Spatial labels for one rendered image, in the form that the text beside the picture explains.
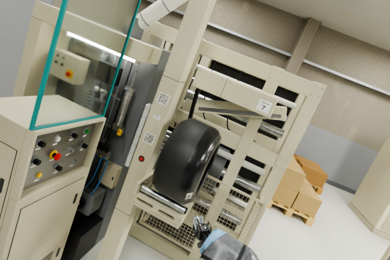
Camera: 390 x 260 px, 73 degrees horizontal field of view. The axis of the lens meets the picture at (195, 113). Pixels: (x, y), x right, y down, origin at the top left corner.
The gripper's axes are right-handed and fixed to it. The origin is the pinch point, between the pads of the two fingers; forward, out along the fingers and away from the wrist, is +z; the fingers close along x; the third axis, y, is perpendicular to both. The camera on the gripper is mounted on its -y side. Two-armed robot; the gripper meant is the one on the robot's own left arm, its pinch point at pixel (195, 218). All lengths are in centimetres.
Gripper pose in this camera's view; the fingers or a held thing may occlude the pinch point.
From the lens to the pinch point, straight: 164.5
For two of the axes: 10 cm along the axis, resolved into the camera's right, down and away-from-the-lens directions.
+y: 1.0, -8.9, -4.6
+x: -9.4, 0.7, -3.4
